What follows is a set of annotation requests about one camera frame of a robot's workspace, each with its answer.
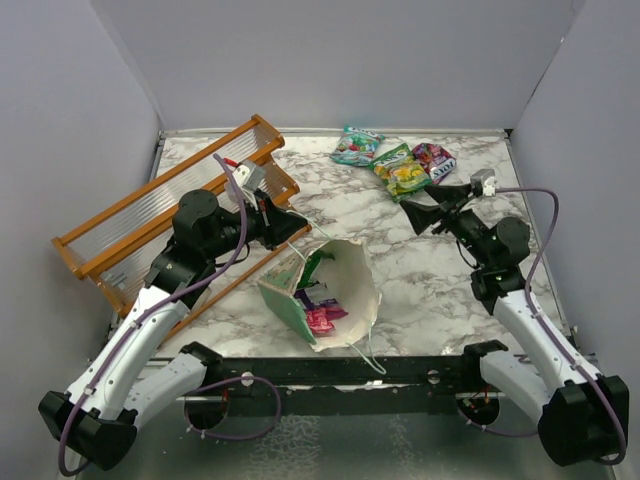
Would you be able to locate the green snack packet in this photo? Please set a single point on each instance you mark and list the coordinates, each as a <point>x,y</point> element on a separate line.
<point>400,172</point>

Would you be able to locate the teal snack packet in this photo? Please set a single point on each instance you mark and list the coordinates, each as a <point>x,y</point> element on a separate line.
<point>356,147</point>

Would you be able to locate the pink purple snack packet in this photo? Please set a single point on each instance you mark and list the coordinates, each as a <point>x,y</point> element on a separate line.
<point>437,162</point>

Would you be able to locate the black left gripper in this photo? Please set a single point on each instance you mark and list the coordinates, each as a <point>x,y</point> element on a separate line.
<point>275,224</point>

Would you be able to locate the orange wooden rack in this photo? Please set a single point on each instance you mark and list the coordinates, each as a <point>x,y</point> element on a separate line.
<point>115,248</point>

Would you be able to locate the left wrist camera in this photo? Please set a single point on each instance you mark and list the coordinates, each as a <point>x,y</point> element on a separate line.
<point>248,176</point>

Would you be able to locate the green paper gift bag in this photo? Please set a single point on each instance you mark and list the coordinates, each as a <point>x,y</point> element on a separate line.
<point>344,266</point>

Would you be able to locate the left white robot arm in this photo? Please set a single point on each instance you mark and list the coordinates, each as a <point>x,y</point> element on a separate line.
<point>99,415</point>

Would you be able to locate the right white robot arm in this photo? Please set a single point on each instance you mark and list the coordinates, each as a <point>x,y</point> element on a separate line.
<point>579,413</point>

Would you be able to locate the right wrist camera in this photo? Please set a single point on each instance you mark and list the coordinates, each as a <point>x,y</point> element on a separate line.
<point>483,183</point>

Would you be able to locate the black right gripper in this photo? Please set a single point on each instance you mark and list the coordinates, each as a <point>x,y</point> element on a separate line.
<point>421,215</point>

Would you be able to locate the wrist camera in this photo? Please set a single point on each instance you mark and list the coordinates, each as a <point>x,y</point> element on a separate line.
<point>483,183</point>
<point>248,176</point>

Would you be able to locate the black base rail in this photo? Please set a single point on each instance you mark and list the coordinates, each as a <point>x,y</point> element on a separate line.
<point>336,386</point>

